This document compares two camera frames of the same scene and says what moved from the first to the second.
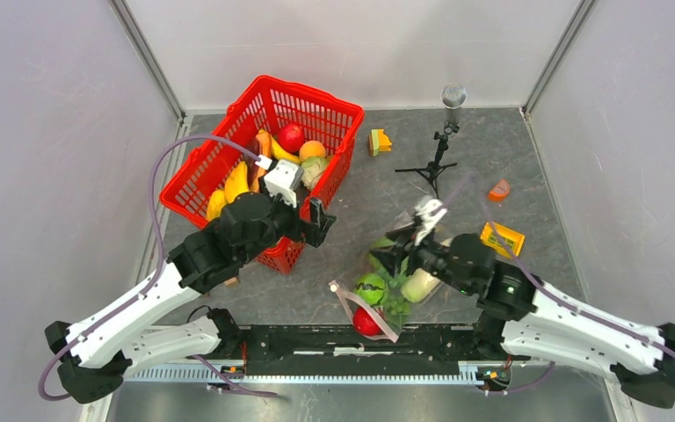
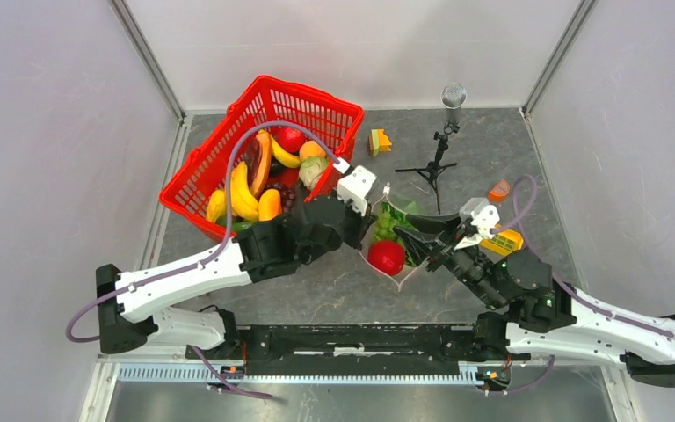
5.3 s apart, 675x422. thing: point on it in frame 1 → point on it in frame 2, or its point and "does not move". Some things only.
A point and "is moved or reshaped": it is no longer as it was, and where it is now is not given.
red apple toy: (291, 136) does not move
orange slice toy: (499, 192) does not move
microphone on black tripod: (453, 96) does not move
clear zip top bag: (379, 300) → (387, 250)
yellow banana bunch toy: (236, 182) does not move
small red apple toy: (364, 323) is moved or reshaped
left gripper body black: (297, 229) → (354, 225)
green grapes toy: (395, 302) → (389, 218)
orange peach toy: (311, 149) does not move
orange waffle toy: (502, 238) does not move
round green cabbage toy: (311, 169) does not move
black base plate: (318, 348) does not move
